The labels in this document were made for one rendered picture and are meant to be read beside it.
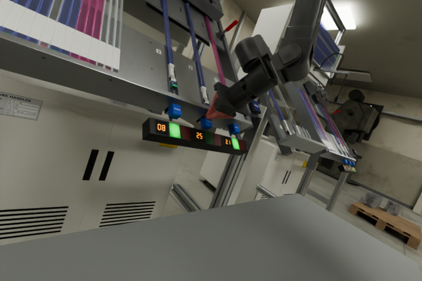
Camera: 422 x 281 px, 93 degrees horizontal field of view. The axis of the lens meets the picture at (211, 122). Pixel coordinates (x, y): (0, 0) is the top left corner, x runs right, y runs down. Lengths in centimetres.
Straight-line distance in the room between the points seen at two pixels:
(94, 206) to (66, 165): 21
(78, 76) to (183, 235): 33
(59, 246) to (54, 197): 68
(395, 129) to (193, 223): 774
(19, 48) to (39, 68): 4
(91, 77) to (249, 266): 39
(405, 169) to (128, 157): 748
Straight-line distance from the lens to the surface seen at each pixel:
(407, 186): 779
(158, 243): 23
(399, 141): 785
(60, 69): 44
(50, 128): 78
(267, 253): 29
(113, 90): 46
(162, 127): 45
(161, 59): 58
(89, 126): 78
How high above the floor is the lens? 74
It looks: 5 degrees down
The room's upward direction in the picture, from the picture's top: 21 degrees clockwise
